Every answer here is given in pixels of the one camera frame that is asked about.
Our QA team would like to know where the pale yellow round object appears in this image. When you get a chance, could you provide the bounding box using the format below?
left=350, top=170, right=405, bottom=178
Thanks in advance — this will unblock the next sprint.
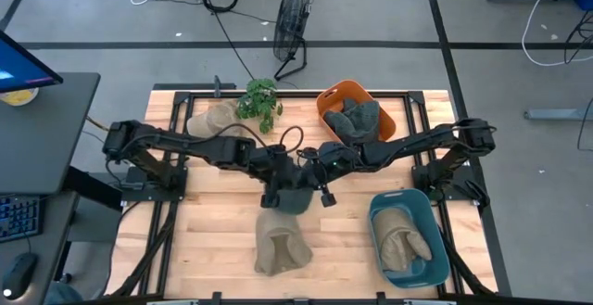
left=0, top=86, right=40, bottom=108

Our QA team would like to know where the long white cable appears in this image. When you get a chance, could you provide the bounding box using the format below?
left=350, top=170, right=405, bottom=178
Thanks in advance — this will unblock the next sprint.
left=522, top=0, right=593, bottom=68

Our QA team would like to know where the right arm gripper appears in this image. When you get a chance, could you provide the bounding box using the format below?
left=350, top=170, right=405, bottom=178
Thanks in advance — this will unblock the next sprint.
left=303, top=143, right=360, bottom=208

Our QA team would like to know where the orange plastic basket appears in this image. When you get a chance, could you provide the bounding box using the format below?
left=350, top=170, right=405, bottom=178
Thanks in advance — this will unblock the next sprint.
left=316, top=79, right=397, bottom=146

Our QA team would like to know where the blue plastic basket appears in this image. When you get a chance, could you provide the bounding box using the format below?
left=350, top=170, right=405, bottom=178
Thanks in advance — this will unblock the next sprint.
left=368, top=187, right=452, bottom=290

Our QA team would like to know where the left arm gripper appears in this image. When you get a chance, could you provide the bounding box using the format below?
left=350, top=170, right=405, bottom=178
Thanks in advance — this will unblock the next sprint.
left=259, top=146, right=307, bottom=210

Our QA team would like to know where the computer monitor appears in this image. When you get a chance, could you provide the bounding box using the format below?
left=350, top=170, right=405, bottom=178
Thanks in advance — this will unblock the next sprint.
left=0, top=29, right=64, bottom=95

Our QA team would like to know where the dark grey desk surface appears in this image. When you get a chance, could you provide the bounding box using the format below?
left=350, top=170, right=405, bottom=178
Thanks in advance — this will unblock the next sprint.
left=0, top=191, right=80, bottom=305

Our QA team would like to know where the green leafy plant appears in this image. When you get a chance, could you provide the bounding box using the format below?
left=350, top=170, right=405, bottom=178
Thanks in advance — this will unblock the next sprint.
left=234, top=78, right=285, bottom=135

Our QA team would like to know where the black cable bundle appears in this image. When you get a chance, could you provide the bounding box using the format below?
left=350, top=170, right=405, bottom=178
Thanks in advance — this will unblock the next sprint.
left=435, top=223, right=495, bottom=296
left=108, top=200, right=180, bottom=297

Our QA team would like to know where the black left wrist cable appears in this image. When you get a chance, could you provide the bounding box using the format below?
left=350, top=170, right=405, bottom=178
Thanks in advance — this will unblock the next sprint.
left=194, top=122, right=306, bottom=154

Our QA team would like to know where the beige cap hat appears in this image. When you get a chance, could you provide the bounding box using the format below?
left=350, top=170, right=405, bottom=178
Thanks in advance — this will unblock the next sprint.
left=372, top=206, right=434, bottom=273
left=185, top=99, right=246, bottom=139
left=253, top=209, right=314, bottom=277

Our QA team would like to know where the black floor fan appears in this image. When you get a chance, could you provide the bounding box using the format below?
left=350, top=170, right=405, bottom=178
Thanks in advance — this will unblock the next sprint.
left=271, top=0, right=313, bottom=83

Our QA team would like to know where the black desk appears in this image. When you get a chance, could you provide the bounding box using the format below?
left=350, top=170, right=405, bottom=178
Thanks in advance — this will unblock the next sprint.
left=0, top=71, right=101, bottom=196

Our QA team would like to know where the black aluminium rig frame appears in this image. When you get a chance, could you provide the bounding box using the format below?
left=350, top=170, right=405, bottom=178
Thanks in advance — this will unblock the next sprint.
left=138, top=89, right=464, bottom=305

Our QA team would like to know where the black computer mouse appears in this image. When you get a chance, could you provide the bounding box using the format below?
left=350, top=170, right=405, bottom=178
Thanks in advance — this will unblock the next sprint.
left=1, top=251, right=39, bottom=301

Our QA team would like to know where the black keyboard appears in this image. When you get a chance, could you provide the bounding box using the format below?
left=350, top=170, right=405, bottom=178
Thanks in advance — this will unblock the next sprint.
left=0, top=195, right=44, bottom=244

